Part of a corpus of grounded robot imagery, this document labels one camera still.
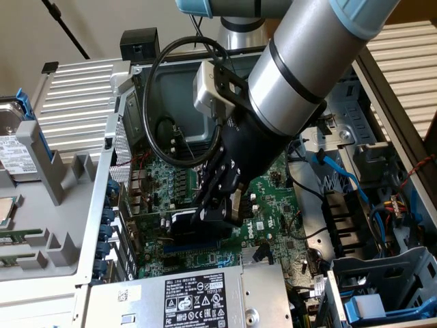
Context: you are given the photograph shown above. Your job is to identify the graphics card with black fan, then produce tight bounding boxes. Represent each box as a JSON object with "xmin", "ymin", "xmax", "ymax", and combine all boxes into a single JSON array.
[{"xmin": 117, "ymin": 204, "xmax": 236, "ymax": 249}]

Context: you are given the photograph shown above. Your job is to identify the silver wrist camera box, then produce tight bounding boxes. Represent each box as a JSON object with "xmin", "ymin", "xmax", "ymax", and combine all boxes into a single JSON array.
[{"xmin": 193, "ymin": 60, "xmax": 240, "ymax": 119}]

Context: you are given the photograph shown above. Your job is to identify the CPU chip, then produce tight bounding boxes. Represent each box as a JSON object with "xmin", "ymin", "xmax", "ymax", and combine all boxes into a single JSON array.
[{"xmin": 0, "ymin": 196, "xmax": 22, "ymax": 230}]

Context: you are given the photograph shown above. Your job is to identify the green RAM stick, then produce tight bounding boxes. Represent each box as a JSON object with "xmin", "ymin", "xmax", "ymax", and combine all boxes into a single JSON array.
[
  {"xmin": 0, "ymin": 254, "xmax": 38, "ymax": 268},
  {"xmin": 0, "ymin": 229, "xmax": 44, "ymax": 245}
]

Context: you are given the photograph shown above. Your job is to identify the black plastic drive rails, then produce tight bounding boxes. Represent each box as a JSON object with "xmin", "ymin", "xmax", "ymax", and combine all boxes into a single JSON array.
[{"xmin": 322, "ymin": 189, "xmax": 375, "ymax": 259}]

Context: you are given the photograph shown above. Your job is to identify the blue plastic disk tray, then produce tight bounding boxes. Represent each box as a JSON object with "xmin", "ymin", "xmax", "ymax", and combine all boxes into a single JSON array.
[{"xmin": 341, "ymin": 293, "xmax": 437, "ymax": 324}]

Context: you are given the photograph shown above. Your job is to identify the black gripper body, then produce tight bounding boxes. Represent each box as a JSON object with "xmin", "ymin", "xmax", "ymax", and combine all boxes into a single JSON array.
[{"xmin": 218, "ymin": 102, "xmax": 294, "ymax": 185}]

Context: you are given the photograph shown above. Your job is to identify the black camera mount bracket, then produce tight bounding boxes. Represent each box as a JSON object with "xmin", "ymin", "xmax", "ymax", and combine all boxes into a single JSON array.
[{"xmin": 213, "ymin": 64, "xmax": 250, "ymax": 105}]

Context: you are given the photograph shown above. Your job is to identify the silver heat sink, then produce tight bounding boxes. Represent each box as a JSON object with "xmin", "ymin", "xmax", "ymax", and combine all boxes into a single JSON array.
[{"xmin": 240, "ymin": 246, "xmax": 274, "ymax": 266}]

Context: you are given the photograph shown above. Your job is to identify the black wire plug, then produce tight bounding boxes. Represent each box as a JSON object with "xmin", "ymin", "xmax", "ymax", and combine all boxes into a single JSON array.
[{"xmin": 254, "ymin": 241, "xmax": 274, "ymax": 266}]

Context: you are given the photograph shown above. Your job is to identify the green motherboard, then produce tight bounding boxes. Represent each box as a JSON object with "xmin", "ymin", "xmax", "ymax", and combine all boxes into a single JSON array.
[{"xmin": 128, "ymin": 131, "xmax": 330, "ymax": 308}]

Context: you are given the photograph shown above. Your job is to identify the open PC case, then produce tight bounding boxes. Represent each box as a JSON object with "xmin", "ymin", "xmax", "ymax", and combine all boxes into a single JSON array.
[{"xmin": 71, "ymin": 33, "xmax": 437, "ymax": 328}]

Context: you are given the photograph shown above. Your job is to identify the thick black wire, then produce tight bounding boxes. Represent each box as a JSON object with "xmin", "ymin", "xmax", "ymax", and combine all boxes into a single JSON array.
[{"xmin": 285, "ymin": 139, "xmax": 325, "ymax": 202}]

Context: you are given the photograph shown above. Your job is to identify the blue flat wire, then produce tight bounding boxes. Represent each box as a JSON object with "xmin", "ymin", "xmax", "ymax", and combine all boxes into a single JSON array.
[{"xmin": 312, "ymin": 149, "xmax": 371, "ymax": 206}]

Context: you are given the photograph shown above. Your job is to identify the red black twisted wire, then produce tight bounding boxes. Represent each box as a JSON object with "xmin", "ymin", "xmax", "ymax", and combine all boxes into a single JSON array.
[
  {"xmin": 111, "ymin": 149, "xmax": 154, "ymax": 168},
  {"xmin": 397, "ymin": 153, "xmax": 437, "ymax": 192}
]

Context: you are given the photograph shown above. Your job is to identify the multicolour power wire bundle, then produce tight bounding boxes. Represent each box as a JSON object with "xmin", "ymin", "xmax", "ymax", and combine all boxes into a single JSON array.
[{"xmin": 368, "ymin": 186, "xmax": 423, "ymax": 260}]

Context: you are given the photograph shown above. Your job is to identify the CPU socket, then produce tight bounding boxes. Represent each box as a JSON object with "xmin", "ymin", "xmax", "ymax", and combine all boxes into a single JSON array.
[{"xmin": 190, "ymin": 163, "xmax": 206, "ymax": 192}]

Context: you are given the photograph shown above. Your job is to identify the black tripod leg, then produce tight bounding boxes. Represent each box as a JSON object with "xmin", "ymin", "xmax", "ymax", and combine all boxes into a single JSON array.
[{"xmin": 40, "ymin": 0, "xmax": 91, "ymax": 59}]

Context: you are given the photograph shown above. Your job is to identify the grey power supply unit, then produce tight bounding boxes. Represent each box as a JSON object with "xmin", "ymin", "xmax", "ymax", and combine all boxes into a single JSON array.
[{"xmin": 83, "ymin": 262, "xmax": 294, "ymax": 328}]

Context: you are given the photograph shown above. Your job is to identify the black box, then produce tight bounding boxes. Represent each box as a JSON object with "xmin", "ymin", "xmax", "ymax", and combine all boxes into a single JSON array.
[{"xmin": 119, "ymin": 29, "xmax": 161, "ymax": 63}]

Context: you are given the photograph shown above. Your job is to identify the hard disk in blue caddy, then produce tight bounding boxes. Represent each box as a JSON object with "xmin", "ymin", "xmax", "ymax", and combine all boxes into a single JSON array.
[{"xmin": 0, "ymin": 87, "xmax": 52, "ymax": 185}]

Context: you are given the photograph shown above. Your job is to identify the grey metal disk bay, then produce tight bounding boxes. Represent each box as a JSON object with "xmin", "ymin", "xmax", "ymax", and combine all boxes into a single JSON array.
[{"xmin": 320, "ymin": 245, "xmax": 437, "ymax": 328}]

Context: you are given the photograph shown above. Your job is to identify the black camera cable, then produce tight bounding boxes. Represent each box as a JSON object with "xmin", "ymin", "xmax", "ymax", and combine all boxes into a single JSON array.
[{"xmin": 142, "ymin": 13, "xmax": 228, "ymax": 168}]

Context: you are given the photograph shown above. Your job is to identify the thin metal locking lever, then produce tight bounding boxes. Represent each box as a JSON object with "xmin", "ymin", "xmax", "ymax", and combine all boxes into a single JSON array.
[{"xmin": 172, "ymin": 124, "xmax": 198, "ymax": 161}]

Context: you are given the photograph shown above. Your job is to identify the grey parts rack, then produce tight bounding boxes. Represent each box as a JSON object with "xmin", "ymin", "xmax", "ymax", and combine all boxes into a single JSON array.
[{"xmin": 0, "ymin": 121, "xmax": 103, "ymax": 283}]

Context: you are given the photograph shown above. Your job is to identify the long blue expansion slot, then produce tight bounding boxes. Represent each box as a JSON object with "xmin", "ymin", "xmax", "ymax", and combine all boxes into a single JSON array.
[{"xmin": 163, "ymin": 238, "xmax": 220, "ymax": 254}]

